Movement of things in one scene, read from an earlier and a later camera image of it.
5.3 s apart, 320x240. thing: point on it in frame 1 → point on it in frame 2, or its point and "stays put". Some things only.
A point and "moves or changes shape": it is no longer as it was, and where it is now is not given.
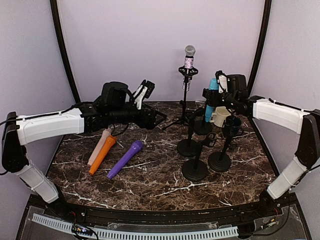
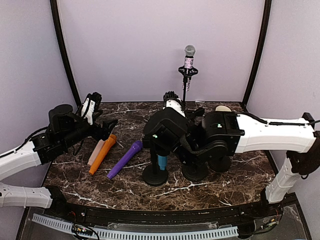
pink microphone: x=107 y=132 stays put
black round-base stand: x=204 y=128 moves or changes shape
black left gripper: x=150 y=124 → x=105 y=131
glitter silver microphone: x=189 y=53 stays put
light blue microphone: x=213 y=85 → x=162 y=162
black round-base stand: x=220 y=161 stays put
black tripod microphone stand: x=186 y=73 stays put
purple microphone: x=136 y=146 stays put
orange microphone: x=109 y=142 stays put
